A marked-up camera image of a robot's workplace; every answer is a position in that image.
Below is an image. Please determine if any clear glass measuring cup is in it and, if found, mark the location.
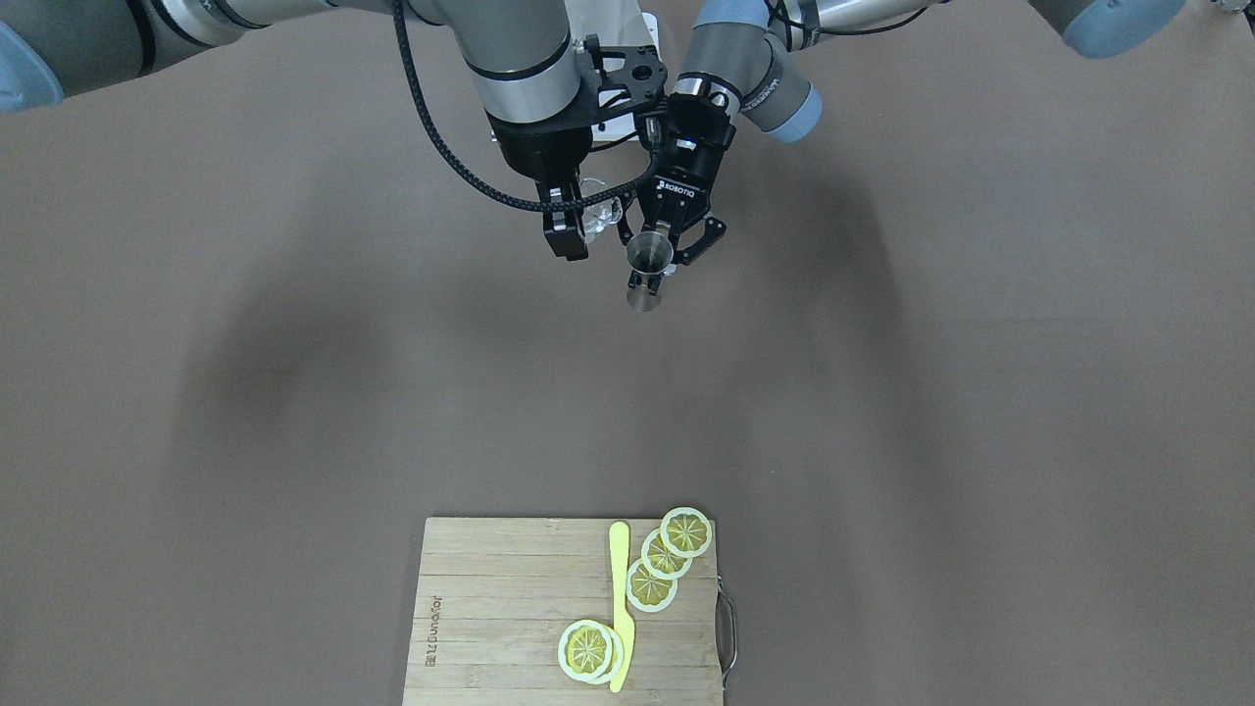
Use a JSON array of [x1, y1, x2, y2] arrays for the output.
[[579, 176, 624, 245]]

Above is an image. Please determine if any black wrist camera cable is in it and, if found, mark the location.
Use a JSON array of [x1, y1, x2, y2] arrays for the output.
[[390, 0, 660, 214]]

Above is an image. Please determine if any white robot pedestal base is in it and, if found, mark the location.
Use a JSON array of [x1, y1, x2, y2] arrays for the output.
[[565, 1, 659, 109]]

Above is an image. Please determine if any steel double jigger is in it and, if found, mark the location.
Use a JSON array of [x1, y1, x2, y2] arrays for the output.
[[625, 229, 676, 313]]

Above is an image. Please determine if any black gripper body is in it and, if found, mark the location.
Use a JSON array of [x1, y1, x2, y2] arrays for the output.
[[488, 109, 595, 193], [639, 94, 735, 228]]

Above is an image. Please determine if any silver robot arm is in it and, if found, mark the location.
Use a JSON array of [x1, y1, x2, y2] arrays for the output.
[[3, 1, 665, 261], [661, 1, 1206, 322]]

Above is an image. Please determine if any yellow plastic knife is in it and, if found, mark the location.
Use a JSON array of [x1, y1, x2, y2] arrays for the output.
[[607, 520, 635, 693]]

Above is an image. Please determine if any metal cutting board handle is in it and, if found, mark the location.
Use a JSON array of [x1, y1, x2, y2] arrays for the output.
[[717, 576, 739, 692]]

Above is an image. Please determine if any bamboo cutting board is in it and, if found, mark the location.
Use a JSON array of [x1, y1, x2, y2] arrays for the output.
[[402, 517, 725, 705]]

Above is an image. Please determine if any lemon slice top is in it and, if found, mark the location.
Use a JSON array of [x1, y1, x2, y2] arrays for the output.
[[659, 507, 717, 559]]

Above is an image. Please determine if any lemon slice bottom front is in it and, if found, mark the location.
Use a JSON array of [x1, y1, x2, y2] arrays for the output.
[[557, 619, 622, 686]]

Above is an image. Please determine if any lemon slice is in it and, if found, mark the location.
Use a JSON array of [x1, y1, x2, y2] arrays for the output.
[[557, 619, 622, 686], [640, 528, 693, 581], [659, 507, 717, 559], [628, 559, 678, 614]]

